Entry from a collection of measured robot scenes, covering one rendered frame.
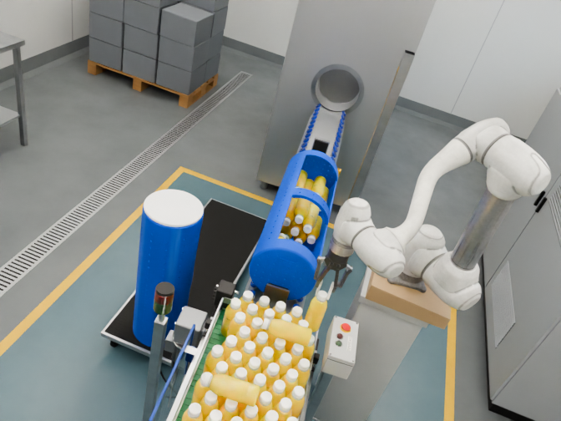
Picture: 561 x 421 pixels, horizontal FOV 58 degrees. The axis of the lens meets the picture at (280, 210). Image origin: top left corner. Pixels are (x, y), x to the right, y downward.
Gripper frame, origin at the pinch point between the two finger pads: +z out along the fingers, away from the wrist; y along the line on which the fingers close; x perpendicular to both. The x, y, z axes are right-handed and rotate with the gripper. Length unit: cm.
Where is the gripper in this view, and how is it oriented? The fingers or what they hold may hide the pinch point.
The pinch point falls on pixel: (324, 289)
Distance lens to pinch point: 191.4
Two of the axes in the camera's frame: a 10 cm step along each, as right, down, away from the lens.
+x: -2.0, 5.5, -8.1
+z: -2.2, 7.8, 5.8
